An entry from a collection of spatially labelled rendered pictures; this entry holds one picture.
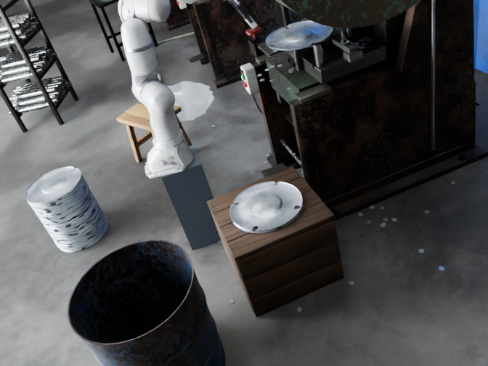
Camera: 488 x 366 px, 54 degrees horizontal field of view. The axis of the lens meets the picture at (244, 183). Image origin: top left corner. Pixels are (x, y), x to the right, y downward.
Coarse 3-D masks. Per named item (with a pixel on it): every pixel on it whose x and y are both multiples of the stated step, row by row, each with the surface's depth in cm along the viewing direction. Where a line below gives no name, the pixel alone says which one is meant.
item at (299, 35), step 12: (300, 24) 216; (312, 24) 213; (276, 36) 211; (288, 36) 206; (300, 36) 203; (312, 36) 202; (324, 36) 199; (276, 48) 201; (288, 48) 198; (300, 48) 195
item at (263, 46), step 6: (264, 42) 210; (264, 48) 205; (306, 48) 205; (270, 54) 199; (288, 54) 213; (294, 54) 206; (300, 54) 206; (306, 54) 207; (288, 60) 214; (294, 60) 208; (300, 60) 207; (294, 66) 209; (300, 66) 209
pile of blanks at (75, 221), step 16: (80, 192) 241; (48, 208) 236; (64, 208) 236; (80, 208) 242; (96, 208) 253; (48, 224) 244; (64, 224) 241; (80, 224) 246; (96, 224) 255; (64, 240) 249; (80, 240) 250; (96, 240) 256
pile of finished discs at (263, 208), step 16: (240, 192) 199; (256, 192) 197; (272, 192) 195; (288, 192) 192; (240, 208) 191; (256, 208) 188; (272, 208) 186; (288, 208) 185; (240, 224) 184; (256, 224) 182; (272, 224) 180
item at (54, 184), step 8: (64, 168) 255; (72, 168) 253; (48, 176) 252; (56, 176) 250; (64, 176) 248; (72, 176) 246; (80, 176) 244; (32, 184) 249; (40, 184) 247; (48, 184) 244; (56, 184) 242; (64, 184) 242; (72, 184) 240; (32, 192) 243; (40, 192) 241; (48, 192) 239; (56, 192) 238; (64, 192) 236; (40, 200) 235; (48, 200) 234
